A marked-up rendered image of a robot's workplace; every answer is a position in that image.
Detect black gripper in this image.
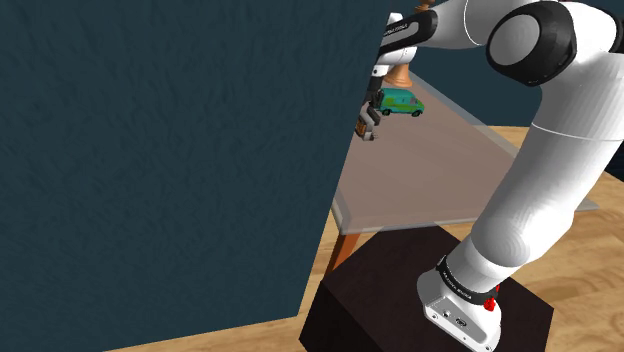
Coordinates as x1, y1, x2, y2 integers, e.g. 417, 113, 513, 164
362, 74, 385, 143

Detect teal toy van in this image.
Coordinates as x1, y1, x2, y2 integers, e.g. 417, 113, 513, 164
378, 87, 426, 118

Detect brown wooden figure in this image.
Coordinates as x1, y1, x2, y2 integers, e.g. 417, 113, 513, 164
381, 0, 434, 90

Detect grey table with wooden legs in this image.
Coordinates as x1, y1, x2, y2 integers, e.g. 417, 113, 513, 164
324, 70, 600, 275

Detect dark robot stand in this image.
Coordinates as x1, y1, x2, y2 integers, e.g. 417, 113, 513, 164
298, 225, 555, 352

